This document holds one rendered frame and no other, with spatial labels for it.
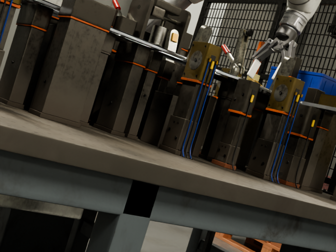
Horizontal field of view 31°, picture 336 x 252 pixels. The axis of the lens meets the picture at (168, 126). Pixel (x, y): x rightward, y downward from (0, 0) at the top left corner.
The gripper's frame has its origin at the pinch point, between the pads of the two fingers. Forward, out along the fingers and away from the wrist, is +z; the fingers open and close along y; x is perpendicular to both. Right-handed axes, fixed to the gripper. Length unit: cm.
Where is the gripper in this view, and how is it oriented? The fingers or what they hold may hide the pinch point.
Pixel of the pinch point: (263, 76)
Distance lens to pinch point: 228.0
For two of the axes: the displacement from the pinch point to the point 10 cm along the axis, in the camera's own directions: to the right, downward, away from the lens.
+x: 6.8, 4.9, 5.5
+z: -5.0, 8.6, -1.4
